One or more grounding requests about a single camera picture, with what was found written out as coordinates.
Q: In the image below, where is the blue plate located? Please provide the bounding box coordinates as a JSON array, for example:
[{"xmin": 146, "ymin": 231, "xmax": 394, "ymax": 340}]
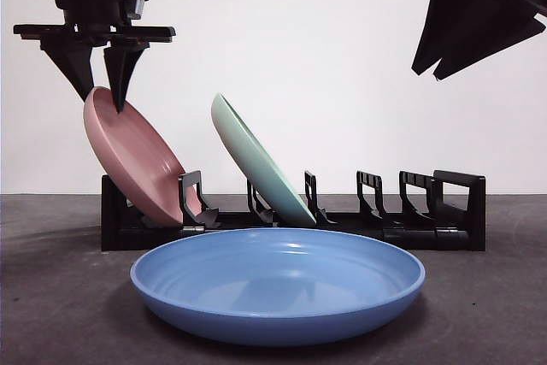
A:
[{"xmin": 129, "ymin": 227, "xmax": 427, "ymax": 348}]

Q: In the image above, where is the green plate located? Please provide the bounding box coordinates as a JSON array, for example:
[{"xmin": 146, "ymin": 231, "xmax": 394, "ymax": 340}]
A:
[{"xmin": 210, "ymin": 91, "xmax": 318, "ymax": 226}]

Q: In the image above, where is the pink plate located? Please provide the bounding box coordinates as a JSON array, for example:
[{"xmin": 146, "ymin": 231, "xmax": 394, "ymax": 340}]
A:
[{"xmin": 83, "ymin": 85, "xmax": 202, "ymax": 227}]

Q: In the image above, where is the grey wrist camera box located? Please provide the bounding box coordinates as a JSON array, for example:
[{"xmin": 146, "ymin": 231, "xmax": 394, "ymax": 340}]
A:
[{"xmin": 114, "ymin": 0, "xmax": 150, "ymax": 20}]

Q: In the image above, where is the black dish rack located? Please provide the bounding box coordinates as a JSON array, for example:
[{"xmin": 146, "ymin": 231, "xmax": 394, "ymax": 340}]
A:
[{"xmin": 101, "ymin": 169, "xmax": 487, "ymax": 252}]

